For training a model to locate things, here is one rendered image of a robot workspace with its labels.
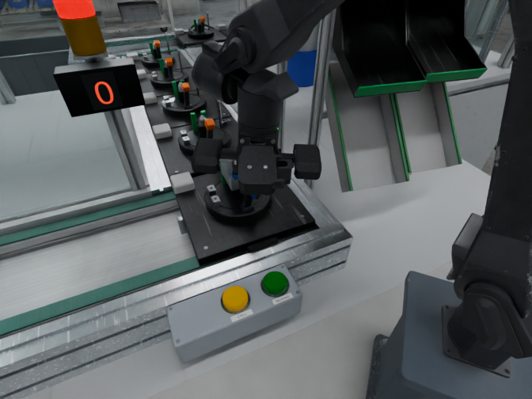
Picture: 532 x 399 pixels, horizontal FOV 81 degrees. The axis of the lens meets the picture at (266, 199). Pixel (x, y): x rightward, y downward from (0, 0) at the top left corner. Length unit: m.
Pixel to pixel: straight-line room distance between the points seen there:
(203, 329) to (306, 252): 0.22
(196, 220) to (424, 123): 0.56
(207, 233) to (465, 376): 0.43
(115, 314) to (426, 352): 0.43
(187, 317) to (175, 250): 0.18
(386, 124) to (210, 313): 0.52
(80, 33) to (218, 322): 0.48
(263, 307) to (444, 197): 0.62
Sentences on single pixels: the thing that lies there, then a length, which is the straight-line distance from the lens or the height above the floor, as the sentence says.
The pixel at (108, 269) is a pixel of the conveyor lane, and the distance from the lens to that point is 0.68.
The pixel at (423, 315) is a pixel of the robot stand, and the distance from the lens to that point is 0.44.
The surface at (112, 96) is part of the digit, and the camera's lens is 0.61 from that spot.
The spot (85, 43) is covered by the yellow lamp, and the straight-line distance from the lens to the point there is 0.59.
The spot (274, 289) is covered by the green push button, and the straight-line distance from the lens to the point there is 0.52.
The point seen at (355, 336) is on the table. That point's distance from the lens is 0.63.
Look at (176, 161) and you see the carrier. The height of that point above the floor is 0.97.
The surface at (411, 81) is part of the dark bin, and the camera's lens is 0.62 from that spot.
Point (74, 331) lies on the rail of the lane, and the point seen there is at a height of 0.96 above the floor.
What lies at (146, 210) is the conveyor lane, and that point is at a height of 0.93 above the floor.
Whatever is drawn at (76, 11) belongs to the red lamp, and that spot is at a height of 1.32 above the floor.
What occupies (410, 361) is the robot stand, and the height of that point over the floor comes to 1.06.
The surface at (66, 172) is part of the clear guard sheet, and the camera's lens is 0.75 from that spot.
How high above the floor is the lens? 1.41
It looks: 41 degrees down
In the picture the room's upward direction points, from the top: straight up
